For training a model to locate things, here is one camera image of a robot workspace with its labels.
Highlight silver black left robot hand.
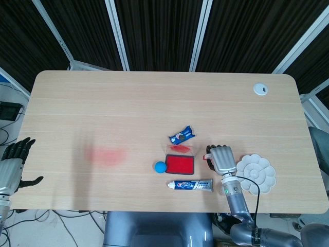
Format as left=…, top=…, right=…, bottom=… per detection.
left=0, top=137, right=44, bottom=193

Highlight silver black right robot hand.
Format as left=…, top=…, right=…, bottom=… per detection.
left=206, top=144, right=237, bottom=177

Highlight red rectangular box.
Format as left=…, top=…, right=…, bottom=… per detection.
left=164, top=144, right=200, bottom=175

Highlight white flower-shaped palette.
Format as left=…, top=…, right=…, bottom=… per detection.
left=235, top=153, right=277, bottom=195

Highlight Crest toothpaste tube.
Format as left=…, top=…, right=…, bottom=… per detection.
left=167, top=179, right=214, bottom=192

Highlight blue snack packet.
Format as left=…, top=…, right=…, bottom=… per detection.
left=168, top=125, right=196, bottom=144

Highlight black box device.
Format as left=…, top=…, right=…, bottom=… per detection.
left=0, top=101, right=23, bottom=121

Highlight dark grey chair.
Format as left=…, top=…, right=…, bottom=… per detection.
left=308, top=127, right=329, bottom=191

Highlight grey robot torso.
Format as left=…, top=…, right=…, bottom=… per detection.
left=102, top=211, right=214, bottom=247

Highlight dark ribbed partition panel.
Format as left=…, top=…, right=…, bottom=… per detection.
left=196, top=0, right=329, bottom=74
left=113, top=0, right=205, bottom=72
left=0, top=0, right=71, bottom=95
left=281, top=24, right=329, bottom=95
left=41, top=0, right=123, bottom=70

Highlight tangled black floor cables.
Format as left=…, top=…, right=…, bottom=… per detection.
left=0, top=208, right=106, bottom=247

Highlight white round cable grommet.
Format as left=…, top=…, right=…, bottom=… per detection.
left=253, top=82, right=269, bottom=96

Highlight white partition post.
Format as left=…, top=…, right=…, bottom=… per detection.
left=33, top=0, right=76, bottom=70
left=104, top=0, right=130, bottom=72
left=189, top=0, right=214, bottom=72
left=271, top=11, right=329, bottom=74

